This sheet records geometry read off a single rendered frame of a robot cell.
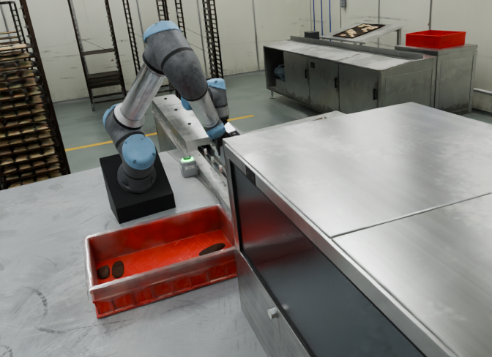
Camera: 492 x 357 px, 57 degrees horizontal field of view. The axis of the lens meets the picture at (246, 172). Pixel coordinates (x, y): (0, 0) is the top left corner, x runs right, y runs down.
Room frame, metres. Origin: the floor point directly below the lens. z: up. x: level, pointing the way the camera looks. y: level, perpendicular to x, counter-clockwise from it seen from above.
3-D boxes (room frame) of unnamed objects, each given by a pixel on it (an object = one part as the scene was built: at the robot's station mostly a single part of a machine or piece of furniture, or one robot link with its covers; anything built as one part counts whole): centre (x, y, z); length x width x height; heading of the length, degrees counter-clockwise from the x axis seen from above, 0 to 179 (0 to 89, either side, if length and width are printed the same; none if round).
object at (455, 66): (4.92, -2.15, 0.44); 0.70 x 0.55 x 0.87; 17
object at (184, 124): (2.84, 0.39, 0.89); 1.25 x 0.18 x 0.09; 17
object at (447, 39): (4.92, -2.15, 0.93); 0.51 x 0.36 x 0.13; 21
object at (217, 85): (1.83, 0.09, 1.23); 0.09 x 0.08 x 0.11; 125
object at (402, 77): (5.75, -1.47, 0.51); 3.00 x 1.26 x 1.03; 17
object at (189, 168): (2.01, 0.27, 0.84); 0.08 x 0.08 x 0.11; 17
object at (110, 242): (1.22, 0.27, 0.87); 0.49 x 0.34 x 0.10; 109
